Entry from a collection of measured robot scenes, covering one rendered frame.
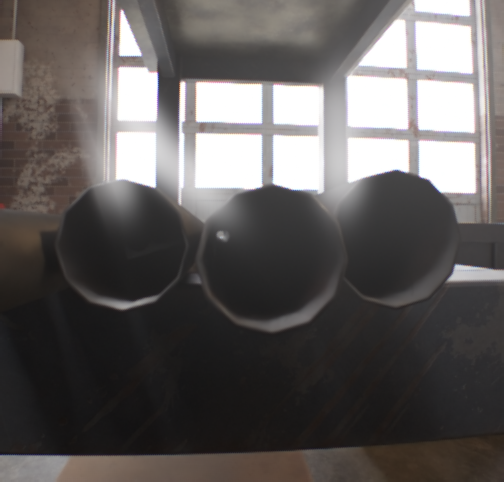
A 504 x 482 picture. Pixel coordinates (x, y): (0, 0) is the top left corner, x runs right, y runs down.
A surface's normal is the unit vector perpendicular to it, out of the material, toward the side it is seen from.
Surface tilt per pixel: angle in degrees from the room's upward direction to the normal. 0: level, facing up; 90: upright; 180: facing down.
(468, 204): 90
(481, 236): 90
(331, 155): 90
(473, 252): 90
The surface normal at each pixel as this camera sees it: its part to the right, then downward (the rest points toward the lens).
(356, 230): -0.96, 0.26
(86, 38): 0.08, -0.01
